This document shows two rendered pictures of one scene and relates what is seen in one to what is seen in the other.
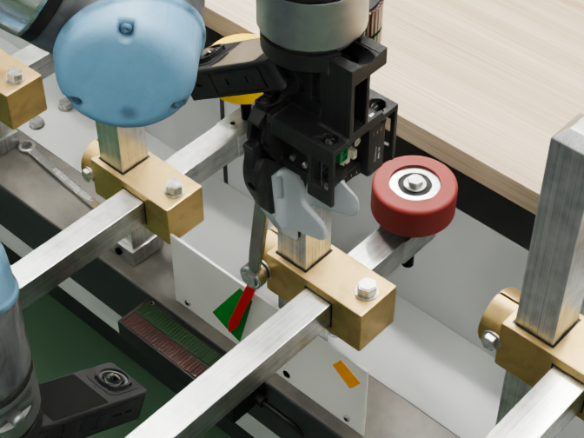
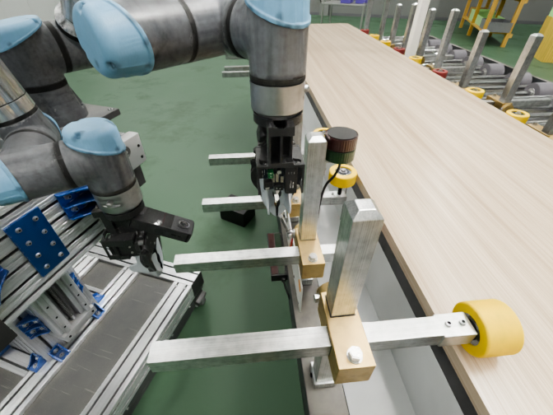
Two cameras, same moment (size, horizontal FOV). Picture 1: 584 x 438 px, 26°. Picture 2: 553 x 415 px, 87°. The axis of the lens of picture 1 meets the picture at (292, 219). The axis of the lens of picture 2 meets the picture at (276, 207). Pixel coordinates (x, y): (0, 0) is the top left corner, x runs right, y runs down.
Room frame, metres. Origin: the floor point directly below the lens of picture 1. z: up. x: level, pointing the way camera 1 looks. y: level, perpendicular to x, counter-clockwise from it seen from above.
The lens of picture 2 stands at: (0.39, -0.29, 1.37)
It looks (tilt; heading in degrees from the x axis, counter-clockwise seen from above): 40 degrees down; 42
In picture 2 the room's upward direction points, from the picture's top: straight up
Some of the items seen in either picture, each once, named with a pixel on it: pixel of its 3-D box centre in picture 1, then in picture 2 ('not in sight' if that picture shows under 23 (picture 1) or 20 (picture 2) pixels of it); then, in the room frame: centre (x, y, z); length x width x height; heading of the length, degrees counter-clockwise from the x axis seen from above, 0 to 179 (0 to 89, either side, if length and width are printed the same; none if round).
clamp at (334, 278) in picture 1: (323, 280); (309, 248); (0.79, -0.03, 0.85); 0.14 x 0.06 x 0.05; 48
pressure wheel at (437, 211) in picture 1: (411, 222); not in sight; (0.85, -0.11, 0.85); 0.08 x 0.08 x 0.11
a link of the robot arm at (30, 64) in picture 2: not in sight; (27, 50); (0.56, 0.68, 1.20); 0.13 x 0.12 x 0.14; 0
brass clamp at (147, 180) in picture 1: (141, 185); (293, 196); (0.95, 0.16, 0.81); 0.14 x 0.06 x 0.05; 48
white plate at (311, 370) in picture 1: (264, 333); (293, 258); (0.80, 0.03, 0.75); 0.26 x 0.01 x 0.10; 48
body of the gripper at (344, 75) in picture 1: (319, 99); (278, 150); (0.69, -0.02, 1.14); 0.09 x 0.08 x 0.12; 48
